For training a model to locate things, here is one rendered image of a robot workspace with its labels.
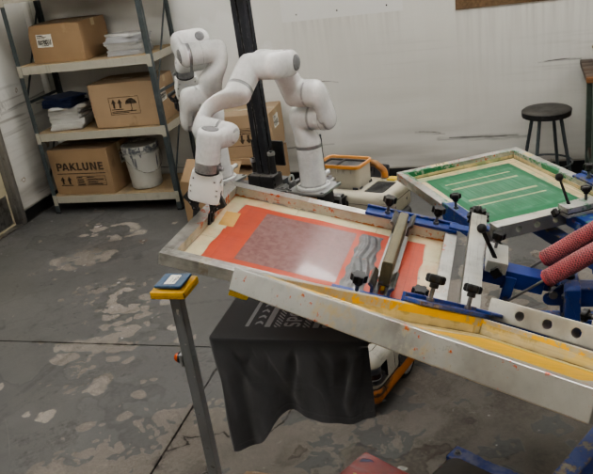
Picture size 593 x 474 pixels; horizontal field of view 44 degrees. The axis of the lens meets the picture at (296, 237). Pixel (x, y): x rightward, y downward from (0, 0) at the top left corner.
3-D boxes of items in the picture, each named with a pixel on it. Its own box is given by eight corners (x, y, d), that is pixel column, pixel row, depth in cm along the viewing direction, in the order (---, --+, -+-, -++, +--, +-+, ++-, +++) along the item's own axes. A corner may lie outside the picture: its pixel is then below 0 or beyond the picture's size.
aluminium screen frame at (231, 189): (157, 264, 204) (158, 252, 202) (229, 190, 255) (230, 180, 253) (440, 333, 190) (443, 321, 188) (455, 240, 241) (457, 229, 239)
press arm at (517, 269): (479, 280, 209) (484, 265, 207) (480, 271, 215) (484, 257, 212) (541, 295, 206) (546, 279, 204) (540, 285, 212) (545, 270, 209)
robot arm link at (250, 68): (268, 62, 249) (306, 61, 242) (247, 112, 241) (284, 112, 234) (247, 28, 237) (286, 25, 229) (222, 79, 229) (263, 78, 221)
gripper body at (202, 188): (227, 166, 223) (224, 199, 228) (196, 160, 225) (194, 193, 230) (218, 175, 216) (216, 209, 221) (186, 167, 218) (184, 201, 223)
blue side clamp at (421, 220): (361, 228, 243) (365, 209, 240) (364, 222, 248) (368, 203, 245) (452, 248, 238) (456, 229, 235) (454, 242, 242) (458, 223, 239)
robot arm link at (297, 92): (260, 34, 248) (308, 31, 238) (297, 117, 274) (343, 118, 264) (241, 61, 241) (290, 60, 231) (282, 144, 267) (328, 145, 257)
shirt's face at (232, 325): (209, 339, 219) (209, 337, 219) (254, 273, 257) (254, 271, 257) (368, 342, 205) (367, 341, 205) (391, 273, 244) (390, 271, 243)
